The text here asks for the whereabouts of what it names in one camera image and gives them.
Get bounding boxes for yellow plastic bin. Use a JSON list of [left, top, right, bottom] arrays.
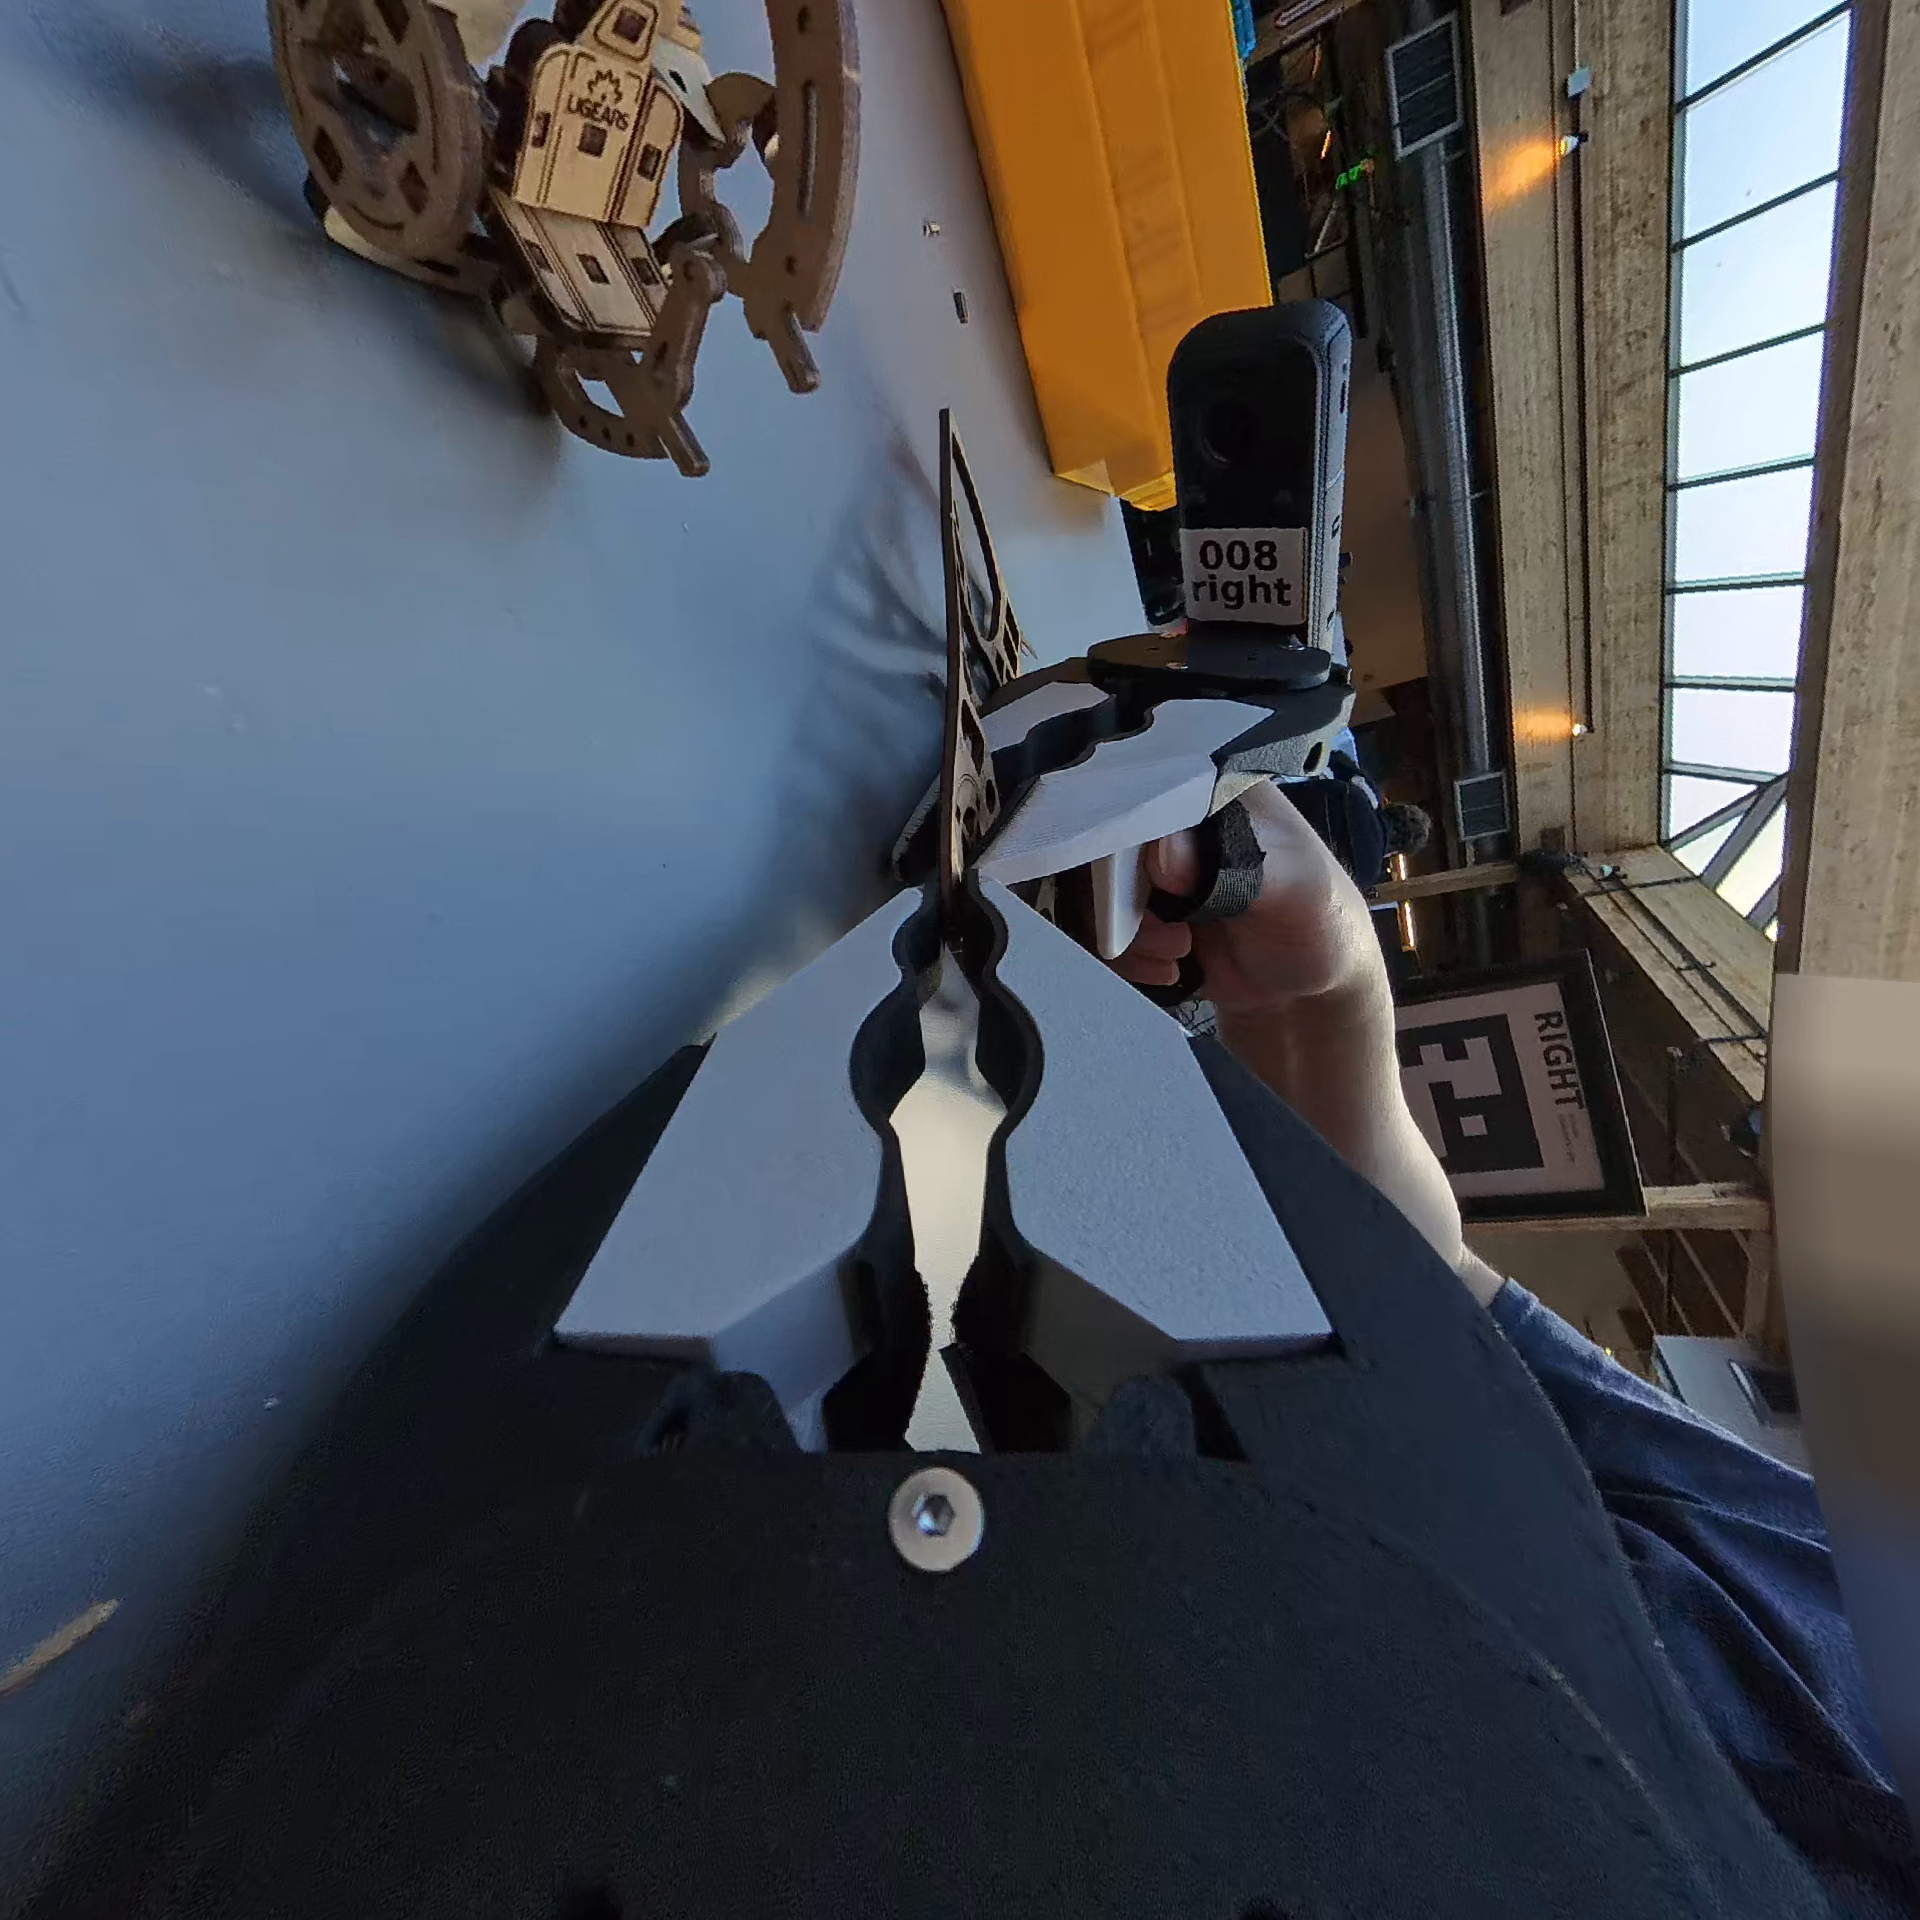
[[941, 0, 1278, 514]]

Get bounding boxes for person's right forearm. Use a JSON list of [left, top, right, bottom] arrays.
[[1212, 1020, 1912, 1920]]

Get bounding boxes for person's right hand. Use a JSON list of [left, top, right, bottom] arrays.
[[1112, 786, 1392, 1085]]

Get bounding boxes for framed black-white marker sign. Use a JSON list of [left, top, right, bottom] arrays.
[[1392, 952, 1648, 1226]]

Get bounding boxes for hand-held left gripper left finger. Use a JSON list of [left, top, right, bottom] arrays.
[[551, 885, 940, 1453]]

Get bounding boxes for large skylight window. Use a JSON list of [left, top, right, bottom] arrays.
[[1658, 0, 1862, 848]]

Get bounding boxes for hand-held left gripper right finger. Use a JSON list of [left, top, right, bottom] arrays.
[[966, 873, 1339, 1453]]

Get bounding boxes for metal duct pipe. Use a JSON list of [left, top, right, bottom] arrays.
[[1395, 141, 1508, 789]]

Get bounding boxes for small wooden model assembly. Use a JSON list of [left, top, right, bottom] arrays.
[[267, 0, 864, 483]]

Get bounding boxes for wooden parts sheet round cutouts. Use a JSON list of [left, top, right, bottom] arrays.
[[932, 404, 1039, 969]]

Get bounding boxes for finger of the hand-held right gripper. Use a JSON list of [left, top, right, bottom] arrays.
[[971, 701, 1282, 890], [894, 673, 1157, 885]]

